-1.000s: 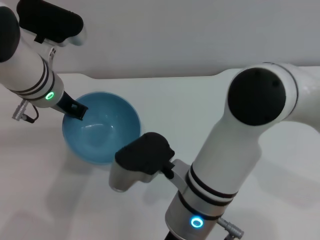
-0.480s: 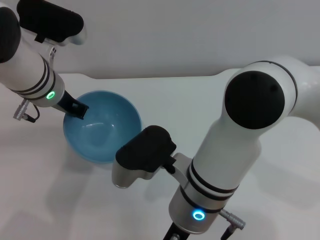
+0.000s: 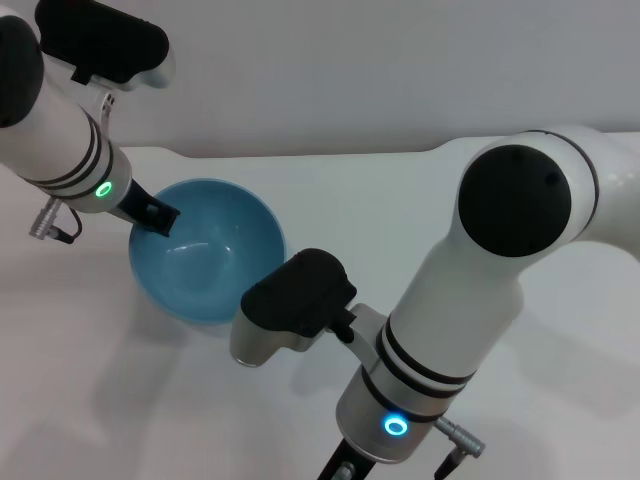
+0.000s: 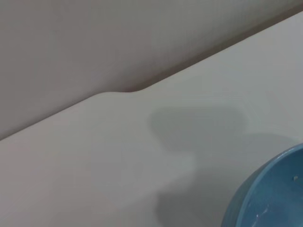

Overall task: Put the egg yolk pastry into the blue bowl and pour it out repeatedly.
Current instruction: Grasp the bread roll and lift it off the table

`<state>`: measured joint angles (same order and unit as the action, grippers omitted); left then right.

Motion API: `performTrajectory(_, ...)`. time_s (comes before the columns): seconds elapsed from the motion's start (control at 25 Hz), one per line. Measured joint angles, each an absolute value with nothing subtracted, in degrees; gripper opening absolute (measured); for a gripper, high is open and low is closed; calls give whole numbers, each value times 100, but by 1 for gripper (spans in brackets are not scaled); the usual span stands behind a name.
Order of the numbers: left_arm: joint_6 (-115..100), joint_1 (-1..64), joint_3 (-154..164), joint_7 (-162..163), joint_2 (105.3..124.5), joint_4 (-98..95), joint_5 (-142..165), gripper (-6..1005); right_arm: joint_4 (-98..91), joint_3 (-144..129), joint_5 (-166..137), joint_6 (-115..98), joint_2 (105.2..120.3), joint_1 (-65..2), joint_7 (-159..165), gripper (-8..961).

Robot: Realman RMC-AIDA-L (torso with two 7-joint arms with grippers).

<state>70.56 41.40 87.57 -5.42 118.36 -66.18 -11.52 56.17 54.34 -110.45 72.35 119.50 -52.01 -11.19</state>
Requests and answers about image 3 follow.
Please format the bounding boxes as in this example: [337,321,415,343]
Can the gripper cable with plug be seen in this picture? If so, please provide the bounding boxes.
[336,416,487,480]
[28,197,83,245]

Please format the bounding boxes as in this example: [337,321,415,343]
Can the left gripper cable with plug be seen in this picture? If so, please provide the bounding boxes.
[28,197,83,245]

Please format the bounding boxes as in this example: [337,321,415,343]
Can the right gripper cable with plug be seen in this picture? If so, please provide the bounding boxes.
[336,416,487,480]

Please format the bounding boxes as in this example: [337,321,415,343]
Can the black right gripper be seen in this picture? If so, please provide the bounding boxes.
[318,437,375,480]

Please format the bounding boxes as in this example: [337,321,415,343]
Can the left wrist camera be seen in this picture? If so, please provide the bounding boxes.
[34,0,177,93]

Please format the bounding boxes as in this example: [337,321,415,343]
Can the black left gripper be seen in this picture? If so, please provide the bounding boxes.
[108,179,181,237]

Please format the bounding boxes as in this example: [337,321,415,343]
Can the blue ceramic bowl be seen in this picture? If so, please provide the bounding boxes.
[128,179,287,329]

